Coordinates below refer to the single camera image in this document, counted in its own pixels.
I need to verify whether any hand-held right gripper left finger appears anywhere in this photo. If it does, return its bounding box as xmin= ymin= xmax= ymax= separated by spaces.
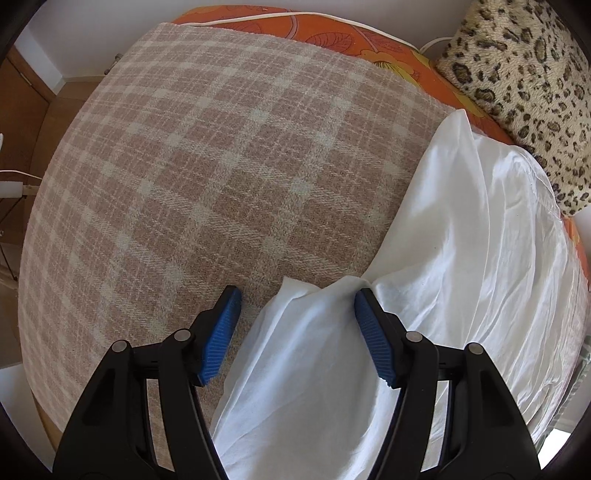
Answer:
xmin=52 ymin=285 xmax=243 ymax=480

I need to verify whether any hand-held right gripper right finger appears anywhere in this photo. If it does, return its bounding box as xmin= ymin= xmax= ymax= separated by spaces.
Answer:
xmin=355 ymin=288 xmax=542 ymax=480

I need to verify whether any white shirt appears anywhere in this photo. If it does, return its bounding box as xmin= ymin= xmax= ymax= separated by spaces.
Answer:
xmin=210 ymin=111 xmax=581 ymax=480

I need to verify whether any pink plaid blanket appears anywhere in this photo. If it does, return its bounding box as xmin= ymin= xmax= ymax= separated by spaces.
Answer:
xmin=18 ymin=22 xmax=591 ymax=472

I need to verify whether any leopard print pillow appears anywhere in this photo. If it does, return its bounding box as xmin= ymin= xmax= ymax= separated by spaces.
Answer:
xmin=436 ymin=0 xmax=591 ymax=217

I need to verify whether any orange floral bed sheet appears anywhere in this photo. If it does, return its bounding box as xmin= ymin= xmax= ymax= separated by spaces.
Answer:
xmin=178 ymin=6 xmax=583 ymax=259

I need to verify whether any white power cable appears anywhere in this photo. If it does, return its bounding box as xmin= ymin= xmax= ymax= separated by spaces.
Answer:
xmin=0 ymin=168 xmax=43 ymax=198

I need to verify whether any white cable on bed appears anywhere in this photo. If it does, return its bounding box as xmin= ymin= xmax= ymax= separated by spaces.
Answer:
xmin=203 ymin=11 xmax=372 ymax=32

